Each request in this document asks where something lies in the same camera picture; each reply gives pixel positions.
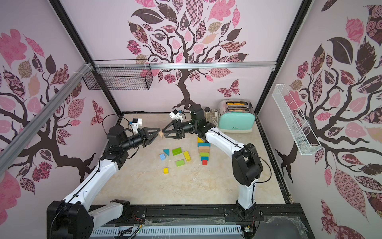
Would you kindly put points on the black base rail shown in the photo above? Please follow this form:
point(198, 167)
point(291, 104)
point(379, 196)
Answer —
point(228, 212)

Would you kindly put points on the green block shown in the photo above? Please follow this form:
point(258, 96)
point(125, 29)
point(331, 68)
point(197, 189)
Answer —
point(177, 151)
point(180, 163)
point(203, 154)

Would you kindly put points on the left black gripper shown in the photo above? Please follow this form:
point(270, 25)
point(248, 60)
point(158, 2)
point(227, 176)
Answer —
point(142, 134)

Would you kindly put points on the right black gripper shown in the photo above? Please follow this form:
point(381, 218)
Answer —
point(180, 129)

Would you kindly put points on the black wire basket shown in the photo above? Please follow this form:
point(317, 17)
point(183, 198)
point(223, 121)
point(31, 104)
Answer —
point(125, 75)

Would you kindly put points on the teal long block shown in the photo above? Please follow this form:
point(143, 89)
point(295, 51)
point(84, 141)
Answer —
point(204, 144)

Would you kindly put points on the mint green toaster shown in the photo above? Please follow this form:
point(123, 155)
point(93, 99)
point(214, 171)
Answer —
point(236, 116)

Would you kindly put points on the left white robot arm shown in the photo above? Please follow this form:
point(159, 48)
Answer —
point(71, 218)

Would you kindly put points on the aluminium rail left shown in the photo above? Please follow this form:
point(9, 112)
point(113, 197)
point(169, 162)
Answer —
point(16, 146)

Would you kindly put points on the yellow rectangular block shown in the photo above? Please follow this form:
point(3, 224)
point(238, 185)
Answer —
point(187, 156)

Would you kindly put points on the yellow triangle block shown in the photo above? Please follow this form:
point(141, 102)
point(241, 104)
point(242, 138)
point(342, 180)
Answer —
point(199, 140)

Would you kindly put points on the aluminium rail back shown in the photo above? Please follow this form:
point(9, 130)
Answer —
point(211, 65)

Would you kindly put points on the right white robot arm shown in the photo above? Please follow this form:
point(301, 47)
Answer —
point(246, 163)

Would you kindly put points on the white cable duct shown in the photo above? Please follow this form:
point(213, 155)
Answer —
point(168, 232)

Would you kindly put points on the pale spice jar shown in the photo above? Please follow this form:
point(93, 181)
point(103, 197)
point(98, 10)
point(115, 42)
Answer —
point(207, 113)

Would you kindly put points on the white wire shelf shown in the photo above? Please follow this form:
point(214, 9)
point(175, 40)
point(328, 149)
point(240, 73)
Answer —
point(298, 125)

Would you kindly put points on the aluminium rail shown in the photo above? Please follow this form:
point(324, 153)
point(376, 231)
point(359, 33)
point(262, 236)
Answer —
point(16, 146)
point(211, 65)

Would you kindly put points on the teal triangle block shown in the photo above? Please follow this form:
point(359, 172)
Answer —
point(166, 151)

